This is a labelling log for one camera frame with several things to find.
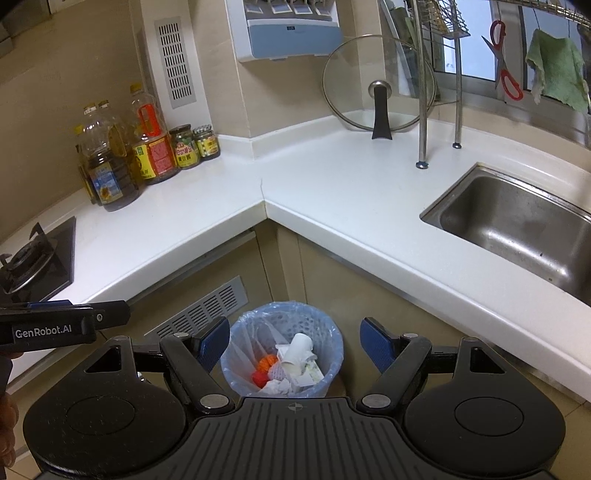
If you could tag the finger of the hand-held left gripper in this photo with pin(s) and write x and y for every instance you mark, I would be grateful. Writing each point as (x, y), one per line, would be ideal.
(46, 304)
(111, 314)

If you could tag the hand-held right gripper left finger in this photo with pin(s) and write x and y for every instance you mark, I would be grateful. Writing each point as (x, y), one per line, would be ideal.
(214, 339)

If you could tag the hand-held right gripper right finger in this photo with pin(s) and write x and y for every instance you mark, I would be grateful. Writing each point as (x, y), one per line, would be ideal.
(376, 344)

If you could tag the blue lined trash bin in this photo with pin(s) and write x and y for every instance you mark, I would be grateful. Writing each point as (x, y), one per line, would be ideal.
(240, 337)

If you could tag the orange mesh ball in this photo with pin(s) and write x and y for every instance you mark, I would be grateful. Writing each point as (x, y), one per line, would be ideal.
(267, 361)

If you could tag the white foam net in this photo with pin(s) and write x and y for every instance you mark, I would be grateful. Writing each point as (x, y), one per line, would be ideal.
(278, 371)

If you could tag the white tissue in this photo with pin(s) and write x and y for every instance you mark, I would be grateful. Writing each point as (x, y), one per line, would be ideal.
(279, 387)

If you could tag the person's left hand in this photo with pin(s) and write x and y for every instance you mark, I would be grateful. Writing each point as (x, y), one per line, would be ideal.
(7, 429)

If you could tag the silver cabinet vent grille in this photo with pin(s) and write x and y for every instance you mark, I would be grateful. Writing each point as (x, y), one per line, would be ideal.
(198, 309)

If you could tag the black gas stove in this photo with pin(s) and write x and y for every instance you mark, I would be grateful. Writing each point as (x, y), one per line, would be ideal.
(46, 258)

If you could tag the large dark oil bottle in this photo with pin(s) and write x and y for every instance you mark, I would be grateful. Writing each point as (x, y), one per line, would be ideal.
(111, 184)

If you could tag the yellow-label sauce jar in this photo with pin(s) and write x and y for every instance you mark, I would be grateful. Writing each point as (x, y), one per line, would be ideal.
(184, 152)

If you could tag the stainless steel sink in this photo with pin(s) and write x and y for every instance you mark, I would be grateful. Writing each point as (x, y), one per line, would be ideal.
(517, 221)

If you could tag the small yellow label jar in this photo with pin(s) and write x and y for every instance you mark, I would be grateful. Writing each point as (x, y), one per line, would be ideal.
(207, 145)

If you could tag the metal dish rack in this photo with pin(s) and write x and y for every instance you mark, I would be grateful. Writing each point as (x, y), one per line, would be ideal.
(422, 115)

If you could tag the glass pot lid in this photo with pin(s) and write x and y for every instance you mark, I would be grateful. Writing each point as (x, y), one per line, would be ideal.
(369, 83)

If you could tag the green dish cloth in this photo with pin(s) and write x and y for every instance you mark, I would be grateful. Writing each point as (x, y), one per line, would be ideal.
(556, 69)

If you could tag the metal cutlery basket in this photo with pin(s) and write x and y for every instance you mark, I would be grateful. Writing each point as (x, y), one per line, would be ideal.
(443, 18)

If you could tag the grey wall vent grille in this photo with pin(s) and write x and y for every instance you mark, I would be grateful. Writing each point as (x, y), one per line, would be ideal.
(174, 64)

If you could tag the white blue wall dispenser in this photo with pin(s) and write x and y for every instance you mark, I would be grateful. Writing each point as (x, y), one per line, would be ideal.
(286, 32)

